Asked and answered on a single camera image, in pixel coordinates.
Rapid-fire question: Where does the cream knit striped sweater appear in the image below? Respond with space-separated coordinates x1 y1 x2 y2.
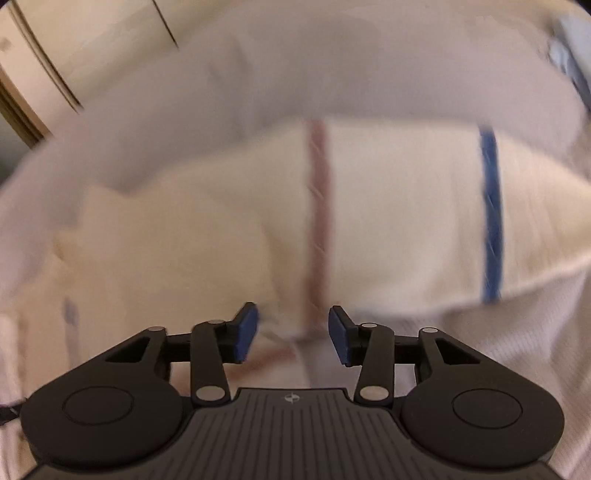
1 119 590 396

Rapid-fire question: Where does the light blue garment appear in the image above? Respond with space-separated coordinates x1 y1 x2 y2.
549 14 591 109

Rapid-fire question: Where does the lavender bed sheet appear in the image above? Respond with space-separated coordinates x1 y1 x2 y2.
1 1 590 479

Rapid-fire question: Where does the white sliding wardrobe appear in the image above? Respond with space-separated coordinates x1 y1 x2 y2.
0 0 187 139

